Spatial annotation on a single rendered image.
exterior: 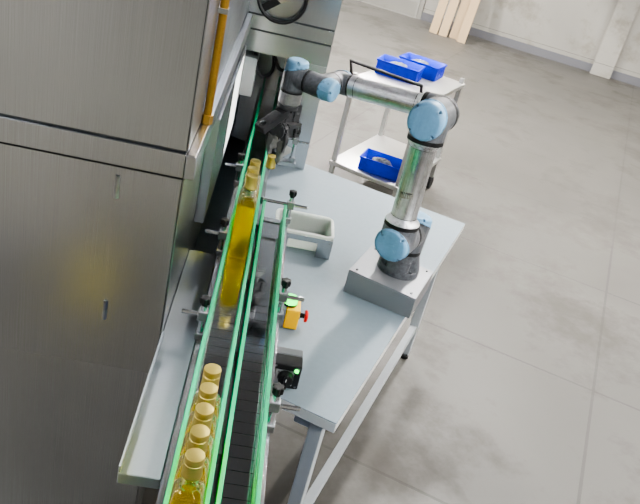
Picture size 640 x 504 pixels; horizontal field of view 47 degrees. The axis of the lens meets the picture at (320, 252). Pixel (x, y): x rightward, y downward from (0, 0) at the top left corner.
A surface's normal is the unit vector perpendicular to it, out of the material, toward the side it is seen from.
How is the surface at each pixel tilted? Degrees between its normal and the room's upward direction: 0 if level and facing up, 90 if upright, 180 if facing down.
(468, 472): 0
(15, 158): 90
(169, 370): 0
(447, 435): 0
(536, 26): 90
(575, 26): 90
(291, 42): 90
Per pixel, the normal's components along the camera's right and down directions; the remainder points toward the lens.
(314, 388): 0.22, -0.85
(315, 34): 0.00, 0.48
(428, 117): -0.43, 0.18
